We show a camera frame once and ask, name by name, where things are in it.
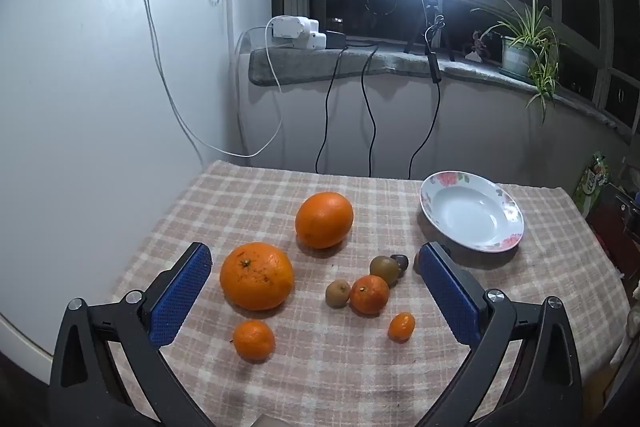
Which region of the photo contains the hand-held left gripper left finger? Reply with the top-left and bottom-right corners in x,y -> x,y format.
47,242 -> 213,427

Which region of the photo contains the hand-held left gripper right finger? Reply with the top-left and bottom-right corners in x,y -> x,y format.
417,241 -> 583,427

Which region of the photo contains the tiny orange kumquat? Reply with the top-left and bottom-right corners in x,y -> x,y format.
388,312 -> 416,343

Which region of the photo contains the white floral plate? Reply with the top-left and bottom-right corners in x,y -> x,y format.
420,171 -> 525,254

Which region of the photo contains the large orange with stem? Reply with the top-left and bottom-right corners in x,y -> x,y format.
219,242 -> 295,312

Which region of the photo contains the medium reddish mandarin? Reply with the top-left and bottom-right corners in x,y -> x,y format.
349,274 -> 390,315

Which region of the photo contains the small mandarin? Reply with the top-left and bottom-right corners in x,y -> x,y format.
232,319 -> 276,363

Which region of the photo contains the small tan longan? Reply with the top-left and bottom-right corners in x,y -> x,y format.
325,280 -> 353,309

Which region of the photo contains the large smooth orange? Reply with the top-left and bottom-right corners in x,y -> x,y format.
294,191 -> 354,250

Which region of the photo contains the green-brown round fruit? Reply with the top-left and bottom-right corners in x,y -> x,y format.
369,255 -> 400,286

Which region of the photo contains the plaid tablecloth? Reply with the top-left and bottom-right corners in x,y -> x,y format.
107,159 -> 628,427

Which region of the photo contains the dark red box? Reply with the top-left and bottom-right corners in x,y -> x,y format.
590,194 -> 637,255

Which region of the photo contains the green snack packet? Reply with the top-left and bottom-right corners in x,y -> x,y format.
575,152 -> 612,212

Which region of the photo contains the white cloth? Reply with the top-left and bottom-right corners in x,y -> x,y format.
610,277 -> 640,368

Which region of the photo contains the white cabinet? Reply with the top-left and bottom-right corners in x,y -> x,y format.
0,0 -> 238,370

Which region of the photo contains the potted spider plant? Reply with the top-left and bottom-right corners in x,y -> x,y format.
470,0 -> 563,122

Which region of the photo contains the small dark figurine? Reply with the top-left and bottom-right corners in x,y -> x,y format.
465,29 -> 496,62

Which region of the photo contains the grey windowsill mat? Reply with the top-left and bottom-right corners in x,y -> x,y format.
248,47 -> 640,142

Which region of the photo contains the large white power adapter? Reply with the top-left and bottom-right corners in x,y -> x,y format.
270,16 -> 312,48

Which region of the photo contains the small white power adapter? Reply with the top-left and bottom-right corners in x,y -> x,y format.
301,21 -> 328,50

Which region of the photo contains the long white cable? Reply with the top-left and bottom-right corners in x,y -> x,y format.
135,0 -> 283,158

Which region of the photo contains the black cable with inline remote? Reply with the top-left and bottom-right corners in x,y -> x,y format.
407,19 -> 443,180

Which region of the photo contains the short white cable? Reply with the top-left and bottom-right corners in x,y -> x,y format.
233,26 -> 273,160

